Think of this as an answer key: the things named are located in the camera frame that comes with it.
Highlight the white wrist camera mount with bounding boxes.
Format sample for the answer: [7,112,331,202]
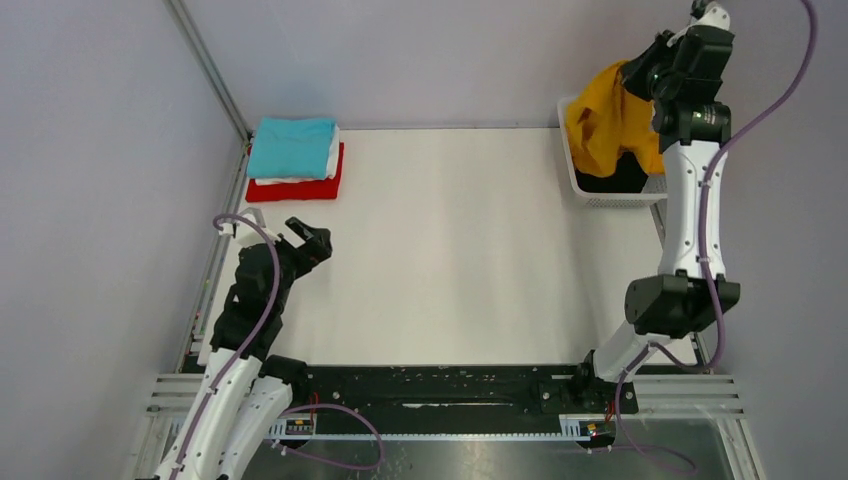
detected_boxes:
[666,0,730,47]
[213,207,277,248]

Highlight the yellow t shirt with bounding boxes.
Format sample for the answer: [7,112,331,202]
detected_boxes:
[564,60,665,178]

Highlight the left controller board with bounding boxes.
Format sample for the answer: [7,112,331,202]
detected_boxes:
[284,416,315,436]

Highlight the right controller board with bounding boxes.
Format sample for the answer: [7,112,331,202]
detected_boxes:
[578,420,609,439]

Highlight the controller board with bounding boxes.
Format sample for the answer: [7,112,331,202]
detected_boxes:
[578,420,609,439]
[284,416,315,436]

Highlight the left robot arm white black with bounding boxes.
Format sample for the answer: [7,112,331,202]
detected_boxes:
[152,212,333,479]

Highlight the folded white t shirt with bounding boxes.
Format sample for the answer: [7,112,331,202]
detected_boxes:
[256,126,340,186]

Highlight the folded cyan t shirt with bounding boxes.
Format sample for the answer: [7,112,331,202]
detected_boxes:
[247,117,338,180]

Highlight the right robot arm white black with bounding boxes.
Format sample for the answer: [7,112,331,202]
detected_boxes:
[566,24,741,412]

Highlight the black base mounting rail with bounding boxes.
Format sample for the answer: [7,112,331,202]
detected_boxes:
[271,358,615,434]

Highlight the aluminium corner post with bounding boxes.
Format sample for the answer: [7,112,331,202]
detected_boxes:
[674,26,710,100]
[163,0,252,142]

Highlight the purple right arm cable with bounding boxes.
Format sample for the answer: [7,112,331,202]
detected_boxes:
[612,0,819,475]

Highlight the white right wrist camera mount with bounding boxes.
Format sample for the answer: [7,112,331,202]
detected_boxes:
[666,0,730,47]

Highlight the black t shirt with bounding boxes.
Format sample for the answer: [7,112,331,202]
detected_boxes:
[575,152,649,194]

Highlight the white slotted cable duct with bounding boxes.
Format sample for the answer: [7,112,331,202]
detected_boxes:
[263,415,614,442]

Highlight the white plastic laundry basket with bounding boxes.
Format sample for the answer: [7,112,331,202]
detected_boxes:
[557,96,667,209]

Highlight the folded red t shirt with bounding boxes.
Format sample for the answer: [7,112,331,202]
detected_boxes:
[245,142,345,203]

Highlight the left aluminium corner post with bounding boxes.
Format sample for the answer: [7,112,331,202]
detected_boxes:
[163,0,252,142]

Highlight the right aluminium corner post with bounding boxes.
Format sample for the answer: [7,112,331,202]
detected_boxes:
[674,26,710,100]

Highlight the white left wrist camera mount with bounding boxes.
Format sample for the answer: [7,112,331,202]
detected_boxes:
[213,207,277,248]

